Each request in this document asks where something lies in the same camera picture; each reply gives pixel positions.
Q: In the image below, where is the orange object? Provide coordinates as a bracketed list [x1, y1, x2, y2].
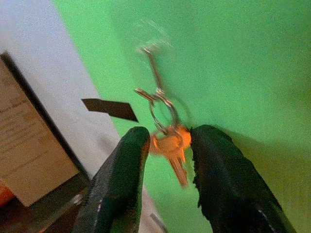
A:
[0, 179, 16, 210]

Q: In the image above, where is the grey tape strip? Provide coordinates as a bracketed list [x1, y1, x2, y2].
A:
[149, 213, 169, 233]

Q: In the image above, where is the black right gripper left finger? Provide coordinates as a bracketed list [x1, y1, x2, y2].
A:
[72, 126, 151, 233]

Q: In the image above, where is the black tape strip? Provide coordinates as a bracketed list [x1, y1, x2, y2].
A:
[81, 98, 139, 123]

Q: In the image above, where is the green board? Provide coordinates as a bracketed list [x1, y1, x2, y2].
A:
[51, 0, 311, 233]

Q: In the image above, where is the brass key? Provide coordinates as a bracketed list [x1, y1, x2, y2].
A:
[150, 125, 192, 188]

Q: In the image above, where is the beige printed cardboard box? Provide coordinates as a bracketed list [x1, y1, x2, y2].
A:
[0, 50, 90, 208]

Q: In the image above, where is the silver adhesive wall hook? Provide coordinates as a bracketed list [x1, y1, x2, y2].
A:
[133, 19, 174, 95]

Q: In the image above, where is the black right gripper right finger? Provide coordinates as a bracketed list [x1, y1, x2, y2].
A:
[190, 124, 297, 233]

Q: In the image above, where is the silver key ring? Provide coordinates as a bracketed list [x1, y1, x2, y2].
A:
[134, 87, 182, 134]

